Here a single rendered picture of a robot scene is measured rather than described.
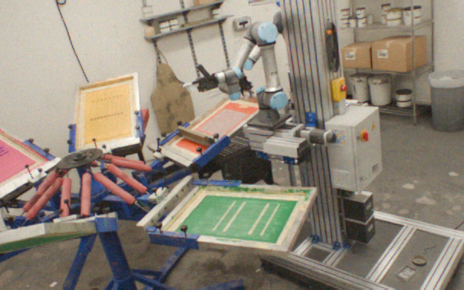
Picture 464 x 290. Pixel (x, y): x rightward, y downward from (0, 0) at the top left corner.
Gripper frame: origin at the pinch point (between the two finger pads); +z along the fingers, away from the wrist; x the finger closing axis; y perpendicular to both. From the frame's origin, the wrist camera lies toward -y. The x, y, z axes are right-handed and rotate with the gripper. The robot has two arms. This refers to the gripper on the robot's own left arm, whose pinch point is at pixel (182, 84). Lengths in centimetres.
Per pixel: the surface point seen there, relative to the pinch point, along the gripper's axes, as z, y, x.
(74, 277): 88, 79, -15
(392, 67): -317, 68, 188
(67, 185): 79, 41, 30
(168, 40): -66, -33, 273
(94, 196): 67, 57, 42
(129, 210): 50, 67, 21
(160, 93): -37, 26, 268
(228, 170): -29, 76, 52
